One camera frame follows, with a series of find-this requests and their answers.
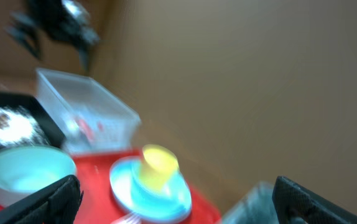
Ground clear plastic storage box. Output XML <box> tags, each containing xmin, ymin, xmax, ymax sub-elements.
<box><xmin>36</xmin><ymin>68</ymin><xmax>141</xmax><ymax>154</ymax></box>

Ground light blue plate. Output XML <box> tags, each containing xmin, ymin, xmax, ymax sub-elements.
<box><xmin>109</xmin><ymin>156</ymin><xmax>192</xmax><ymax>223</ymax></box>

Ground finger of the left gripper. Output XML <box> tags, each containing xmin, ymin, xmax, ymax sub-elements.
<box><xmin>6</xmin><ymin>11</ymin><xmax>42</xmax><ymax>60</ymax></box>
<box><xmin>78</xmin><ymin>47</ymin><xmax>90</xmax><ymax>72</ymax></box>

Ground green bowl with food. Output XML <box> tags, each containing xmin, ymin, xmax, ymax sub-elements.
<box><xmin>0</xmin><ymin>146</ymin><xmax>77</xmax><ymax>207</ymax></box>

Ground grey dishwasher rack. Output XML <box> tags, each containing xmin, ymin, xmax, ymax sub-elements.
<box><xmin>221</xmin><ymin>181</ymin><xmax>307</xmax><ymax>224</ymax></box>

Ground spilled rice and food scraps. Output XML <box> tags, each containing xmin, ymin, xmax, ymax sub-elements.
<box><xmin>0</xmin><ymin>106</ymin><xmax>50</xmax><ymax>148</ymax></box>

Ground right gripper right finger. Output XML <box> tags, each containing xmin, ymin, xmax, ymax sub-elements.
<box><xmin>272</xmin><ymin>176</ymin><xmax>357</xmax><ymax>224</ymax></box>

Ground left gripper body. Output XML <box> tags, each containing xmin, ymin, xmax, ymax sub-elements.
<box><xmin>25</xmin><ymin>0</ymin><xmax>100</xmax><ymax>49</ymax></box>

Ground yellow plastic cup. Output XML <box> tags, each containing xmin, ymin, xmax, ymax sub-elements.
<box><xmin>139</xmin><ymin>144</ymin><xmax>179</xmax><ymax>192</ymax></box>

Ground white plastic fork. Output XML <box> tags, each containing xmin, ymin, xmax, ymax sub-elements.
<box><xmin>111</xmin><ymin>213</ymin><xmax>141</xmax><ymax>224</ymax></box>

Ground red candy wrapper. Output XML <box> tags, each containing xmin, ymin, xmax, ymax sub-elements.
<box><xmin>75</xmin><ymin>118</ymin><xmax>104</xmax><ymax>142</ymax></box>

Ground light blue bowl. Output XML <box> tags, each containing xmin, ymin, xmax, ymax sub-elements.
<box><xmin>131</xmin><ymin>159</ymin><xmax>192</xmax><ymax>216</ymax></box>

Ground black plastic bin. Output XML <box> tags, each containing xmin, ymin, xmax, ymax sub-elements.
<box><xmin>0</xmin><ymin>92</ymin><xmax>65</xmax><ymax>149</ymax></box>

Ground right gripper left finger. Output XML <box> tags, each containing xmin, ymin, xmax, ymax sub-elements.
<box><xmin>0</xmin><ymin>175</ymin><xmax>83</xmax><ymax>224</ymax></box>

